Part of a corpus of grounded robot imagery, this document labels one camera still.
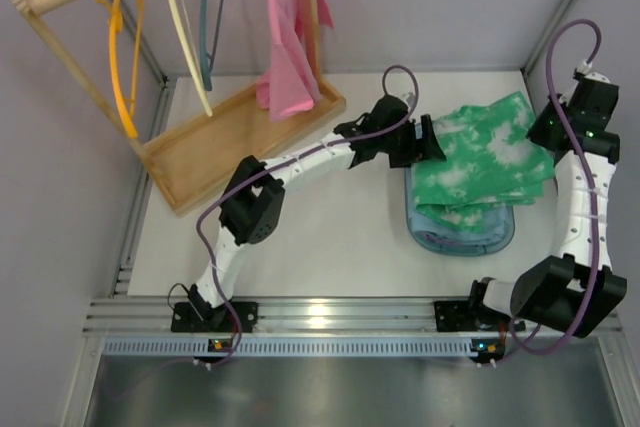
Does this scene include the green tie-dye trousers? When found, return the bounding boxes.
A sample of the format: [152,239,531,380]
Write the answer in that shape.
[410,91,554,233]

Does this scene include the blue-grey plastic hanger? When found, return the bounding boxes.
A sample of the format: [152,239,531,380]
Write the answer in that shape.
[189,0,234,92]

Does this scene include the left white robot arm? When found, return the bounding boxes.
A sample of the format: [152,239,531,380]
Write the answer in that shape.
[188,94,446,318]

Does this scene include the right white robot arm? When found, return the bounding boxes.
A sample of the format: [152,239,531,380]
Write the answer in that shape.
[469,73,627,338]

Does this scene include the cream plastic hanger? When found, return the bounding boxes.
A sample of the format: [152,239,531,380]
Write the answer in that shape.
[167,0,213,117]

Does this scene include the orange plastic hanger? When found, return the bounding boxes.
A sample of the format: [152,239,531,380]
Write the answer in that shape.
[83,0,150,139]

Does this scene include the blue plastic tray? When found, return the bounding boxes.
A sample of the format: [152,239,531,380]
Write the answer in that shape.
[405,168,515,257]

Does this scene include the light blue folded cloth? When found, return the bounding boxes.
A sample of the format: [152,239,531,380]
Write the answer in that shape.
[407,206,514,245]

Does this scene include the pink garment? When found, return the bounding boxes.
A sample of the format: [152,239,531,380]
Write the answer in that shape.
[256,0,321,122]

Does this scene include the wooden clothes rack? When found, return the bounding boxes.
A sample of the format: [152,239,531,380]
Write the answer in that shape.
[11,0,345,216]

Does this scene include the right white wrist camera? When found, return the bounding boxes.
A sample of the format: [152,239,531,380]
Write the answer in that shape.
[574,61,611,84]

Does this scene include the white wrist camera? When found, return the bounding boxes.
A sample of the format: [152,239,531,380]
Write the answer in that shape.
[574,61,611,84]
[400,92,418,109]

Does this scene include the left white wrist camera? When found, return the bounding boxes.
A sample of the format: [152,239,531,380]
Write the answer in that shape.
[400,92,418,109]

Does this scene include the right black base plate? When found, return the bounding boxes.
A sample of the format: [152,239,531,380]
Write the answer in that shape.
[433,300,480,333]

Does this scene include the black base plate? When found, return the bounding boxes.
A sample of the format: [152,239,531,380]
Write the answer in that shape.
[170,301,258,333]
[433,300,480,333]

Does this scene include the perforated grey cable duct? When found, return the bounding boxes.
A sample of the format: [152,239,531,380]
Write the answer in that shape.
[103,337,503,358]

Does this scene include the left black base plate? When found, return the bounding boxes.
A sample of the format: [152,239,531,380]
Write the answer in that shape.
[170,301,258,333]

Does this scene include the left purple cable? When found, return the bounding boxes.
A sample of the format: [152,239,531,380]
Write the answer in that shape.
[195,65,421,368]

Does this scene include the aluminium mounting rail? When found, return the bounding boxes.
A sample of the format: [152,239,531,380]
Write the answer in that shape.
[82,295,624,337]

